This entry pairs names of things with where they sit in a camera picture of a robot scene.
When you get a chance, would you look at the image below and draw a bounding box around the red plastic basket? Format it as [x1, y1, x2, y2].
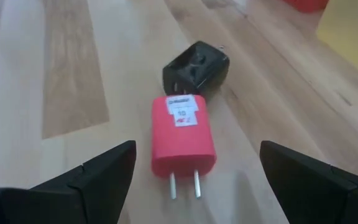
[282, 0, 329, 14]

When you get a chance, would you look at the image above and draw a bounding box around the black wall charger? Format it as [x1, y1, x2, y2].
[162, 40, 231, 97]

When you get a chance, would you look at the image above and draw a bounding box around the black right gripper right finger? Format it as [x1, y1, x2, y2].
[259, 139, 358, 224]

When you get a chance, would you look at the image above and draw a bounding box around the pink wall charger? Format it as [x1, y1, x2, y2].
[150, 93, 218, 200]

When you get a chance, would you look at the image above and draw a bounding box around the yellow translucent plastic bin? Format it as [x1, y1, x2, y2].
[316, 0, 358, 82]

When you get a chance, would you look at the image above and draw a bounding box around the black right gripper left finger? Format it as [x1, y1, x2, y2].
[29, 139, 137, 224]

